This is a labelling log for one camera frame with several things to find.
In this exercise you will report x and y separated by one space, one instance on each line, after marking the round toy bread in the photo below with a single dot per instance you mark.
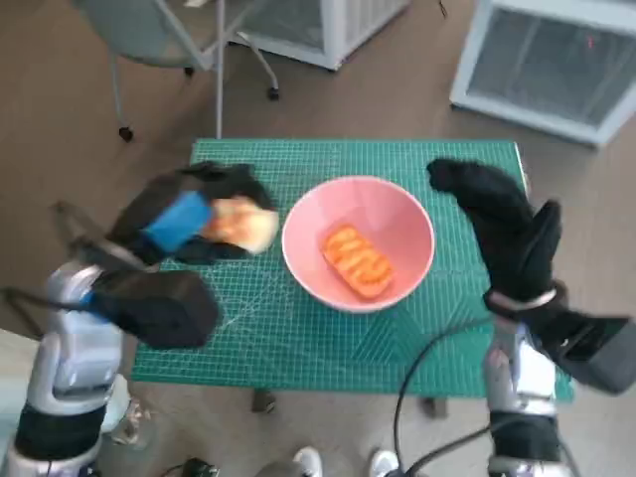
243 226

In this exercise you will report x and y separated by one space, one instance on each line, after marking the black device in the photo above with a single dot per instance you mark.
201 469

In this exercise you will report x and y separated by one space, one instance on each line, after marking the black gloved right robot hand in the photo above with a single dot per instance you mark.
512 233

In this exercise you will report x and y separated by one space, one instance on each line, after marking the long striped toy bread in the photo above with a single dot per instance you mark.
358 258

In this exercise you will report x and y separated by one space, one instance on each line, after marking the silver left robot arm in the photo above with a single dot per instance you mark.
74 348

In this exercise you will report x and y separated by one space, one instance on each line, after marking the white mesh cabinet red light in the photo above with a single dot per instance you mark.
541 64

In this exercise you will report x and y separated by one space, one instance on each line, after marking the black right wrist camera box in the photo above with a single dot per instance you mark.
591 353

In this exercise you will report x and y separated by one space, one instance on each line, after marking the table leg bracket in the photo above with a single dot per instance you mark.
263 401
434 406

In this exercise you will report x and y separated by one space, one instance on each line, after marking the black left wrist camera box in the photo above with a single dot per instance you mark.
159 308

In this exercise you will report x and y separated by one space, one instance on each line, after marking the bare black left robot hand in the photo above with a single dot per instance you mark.
176 221

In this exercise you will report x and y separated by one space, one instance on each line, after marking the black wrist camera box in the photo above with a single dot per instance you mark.
591 353
159 308

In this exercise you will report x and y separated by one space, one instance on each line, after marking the white shoe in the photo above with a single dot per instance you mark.
383 464
308 464

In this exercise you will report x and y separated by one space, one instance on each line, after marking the pink bowl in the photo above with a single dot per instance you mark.
308 238

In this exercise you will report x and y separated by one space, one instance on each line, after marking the green cutting mat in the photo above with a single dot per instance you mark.
323 348

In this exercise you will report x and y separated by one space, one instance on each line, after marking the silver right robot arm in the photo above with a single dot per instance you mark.
522 387

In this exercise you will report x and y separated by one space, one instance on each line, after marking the grey wheeled chair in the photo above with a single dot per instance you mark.
149 35

